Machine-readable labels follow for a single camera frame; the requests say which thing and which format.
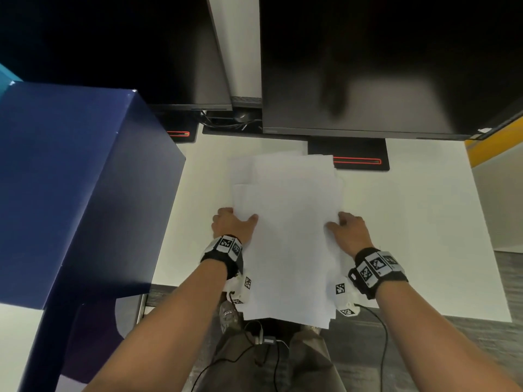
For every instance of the person's left hand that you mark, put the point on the person's left hand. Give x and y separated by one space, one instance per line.
229 225

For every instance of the person's right hand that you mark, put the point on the person's right hand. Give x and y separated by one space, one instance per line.
353 236

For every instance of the person's left thumb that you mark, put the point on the person's left thumb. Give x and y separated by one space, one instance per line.
250 220

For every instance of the person's right thumb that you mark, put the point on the person's right thumb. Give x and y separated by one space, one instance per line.
333 227

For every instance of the stack of white paper sheets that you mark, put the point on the stack of white paper sheets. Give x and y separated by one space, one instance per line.
290 224

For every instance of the person's left forearm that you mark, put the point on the person's left forearm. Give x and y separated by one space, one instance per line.
171 326

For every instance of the person's right forearm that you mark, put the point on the person's right forearm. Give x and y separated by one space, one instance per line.
429 334

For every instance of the black marker wristband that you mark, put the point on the black marker wristband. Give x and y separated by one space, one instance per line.
224 251
378 270

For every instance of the black monitor base red-lined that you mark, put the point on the black monitor base red-lined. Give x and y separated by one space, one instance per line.
179 128
351 155

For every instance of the person's grey shoe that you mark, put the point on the person's grey shoe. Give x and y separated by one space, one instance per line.
229 316

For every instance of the person's grey trousers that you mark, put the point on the person's grey trousers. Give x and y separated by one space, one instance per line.
278 367

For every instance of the wide black computer monitor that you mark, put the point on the wide black computer monitor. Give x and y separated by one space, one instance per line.
384 61

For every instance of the large dark blue cardboard box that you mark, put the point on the large dark blue cardboard box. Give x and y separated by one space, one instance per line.
73 183

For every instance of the small white sticker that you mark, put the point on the small white sticker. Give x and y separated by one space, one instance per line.
485 130

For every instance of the yellow panel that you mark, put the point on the yellow panel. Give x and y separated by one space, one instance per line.
496 148

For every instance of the teal box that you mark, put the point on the teal box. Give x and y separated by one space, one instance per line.
8 79

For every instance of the white wrist camera with markers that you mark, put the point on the white wrist camera with markers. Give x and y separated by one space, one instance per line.
344 298
241 287

